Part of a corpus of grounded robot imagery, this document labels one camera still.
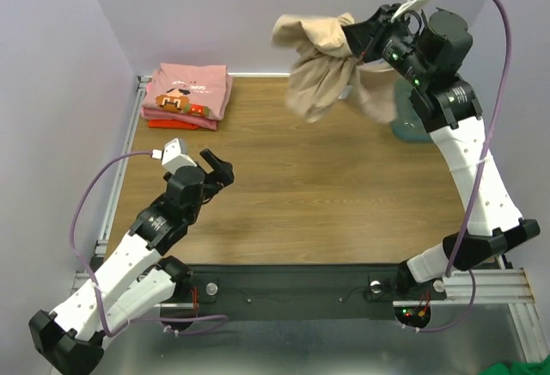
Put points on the green cloth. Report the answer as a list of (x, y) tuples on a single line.
[(518, 368)]

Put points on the aluminium table frame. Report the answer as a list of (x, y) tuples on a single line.
[(255, 101)]

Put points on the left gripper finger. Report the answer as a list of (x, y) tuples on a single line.
[(213, 161), (224, 174)]

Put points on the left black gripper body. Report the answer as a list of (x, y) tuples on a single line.
[(210, 188)]

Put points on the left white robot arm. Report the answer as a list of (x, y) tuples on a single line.
[(139, 274)]

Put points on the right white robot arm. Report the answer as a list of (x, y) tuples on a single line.
[(451, 114)]

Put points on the red folded t shirt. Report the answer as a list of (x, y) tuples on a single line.
[(172, 124)]

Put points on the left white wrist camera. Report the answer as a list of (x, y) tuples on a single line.
[(173, 156)]

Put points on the pink printed folded t shirt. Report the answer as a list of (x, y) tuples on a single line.
[(189, 73)]

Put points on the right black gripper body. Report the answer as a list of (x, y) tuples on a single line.
[(371, 33)]

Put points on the beige t shirt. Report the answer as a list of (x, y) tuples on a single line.
[(326, 73)]

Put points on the teal plastic bin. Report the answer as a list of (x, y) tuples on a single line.
[(407, 126)]

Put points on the plain pink folded t shirt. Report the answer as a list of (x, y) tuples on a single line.
[(193, 103)]

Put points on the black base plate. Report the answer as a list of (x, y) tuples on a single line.
[(295, 292)]

